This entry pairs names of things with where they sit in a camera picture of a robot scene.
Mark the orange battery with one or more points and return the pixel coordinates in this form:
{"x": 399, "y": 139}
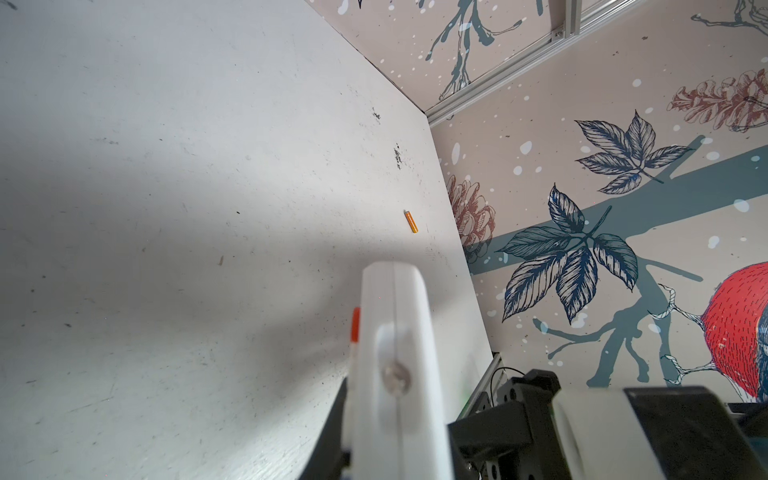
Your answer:
{"x": 411, "y": 222}

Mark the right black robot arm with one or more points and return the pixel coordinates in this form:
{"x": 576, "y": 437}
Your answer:
{"x": 532, "y": 428}

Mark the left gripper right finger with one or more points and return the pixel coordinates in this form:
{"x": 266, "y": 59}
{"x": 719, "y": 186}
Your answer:
{"x": 461, "y": 470}

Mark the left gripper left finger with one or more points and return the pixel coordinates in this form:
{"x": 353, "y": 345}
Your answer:
{"x": 327, "y": 458}

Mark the white remote control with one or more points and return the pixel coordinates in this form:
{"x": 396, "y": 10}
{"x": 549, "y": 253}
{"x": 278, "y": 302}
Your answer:
{"x": 393, "y": 423}

